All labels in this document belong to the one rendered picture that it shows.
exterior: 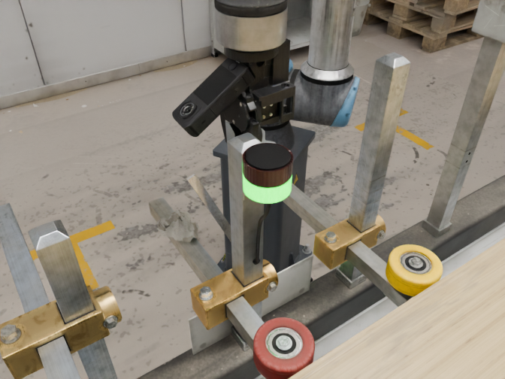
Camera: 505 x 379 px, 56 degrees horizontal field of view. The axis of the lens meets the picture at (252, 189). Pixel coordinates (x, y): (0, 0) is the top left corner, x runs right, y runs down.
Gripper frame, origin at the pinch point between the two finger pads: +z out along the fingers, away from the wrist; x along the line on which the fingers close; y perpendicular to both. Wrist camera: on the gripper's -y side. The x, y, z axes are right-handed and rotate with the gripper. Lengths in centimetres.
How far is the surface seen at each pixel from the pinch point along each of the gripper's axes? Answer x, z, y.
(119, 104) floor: 217, 101, 46
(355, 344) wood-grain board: -27.8, 10.9, -0.1
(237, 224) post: -8.2, 1.9, -5.6
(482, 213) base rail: -11, 31, 60
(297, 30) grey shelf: 227, 88, 195
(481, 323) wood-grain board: -35.0, 10.9, 16.4
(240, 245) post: -8.9, 5.5, -5.6
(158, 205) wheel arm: 16.3, 14.9, -8.2
